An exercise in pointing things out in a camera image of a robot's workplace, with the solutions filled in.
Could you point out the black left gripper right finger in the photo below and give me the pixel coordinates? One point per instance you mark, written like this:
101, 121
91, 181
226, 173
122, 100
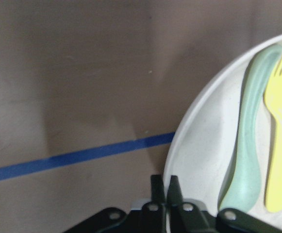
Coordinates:
184, 216

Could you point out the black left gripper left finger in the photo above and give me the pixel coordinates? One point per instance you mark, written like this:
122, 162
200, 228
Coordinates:
153, 213

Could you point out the white round plate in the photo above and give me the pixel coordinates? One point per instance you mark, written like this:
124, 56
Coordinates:
202, 148

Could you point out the light green plastic spoon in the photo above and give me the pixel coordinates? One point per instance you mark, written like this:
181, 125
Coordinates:
243, 184

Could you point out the brown paper table cover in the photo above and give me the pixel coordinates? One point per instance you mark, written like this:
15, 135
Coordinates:
91, 92

